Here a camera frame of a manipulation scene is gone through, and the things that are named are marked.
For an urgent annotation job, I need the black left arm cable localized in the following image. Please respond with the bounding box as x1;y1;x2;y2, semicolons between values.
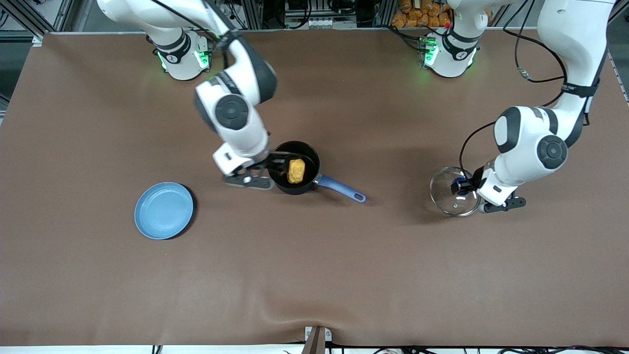
459;0;568;170

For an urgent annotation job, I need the brown table mat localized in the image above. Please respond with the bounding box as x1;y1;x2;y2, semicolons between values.
0;27;629;347

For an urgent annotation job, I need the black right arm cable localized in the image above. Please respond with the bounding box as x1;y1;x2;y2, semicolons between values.
150;0;231;69

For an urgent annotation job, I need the metal table clamp bracket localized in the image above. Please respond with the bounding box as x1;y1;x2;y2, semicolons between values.
304;325;333;354

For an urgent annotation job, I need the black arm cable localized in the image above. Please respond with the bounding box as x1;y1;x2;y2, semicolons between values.
459;0;568;170
150;0;231;69

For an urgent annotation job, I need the blue round plate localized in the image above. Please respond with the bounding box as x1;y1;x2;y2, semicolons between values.
134;182;195;240

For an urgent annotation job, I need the white power strip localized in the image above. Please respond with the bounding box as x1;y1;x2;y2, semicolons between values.
302;17;340;29

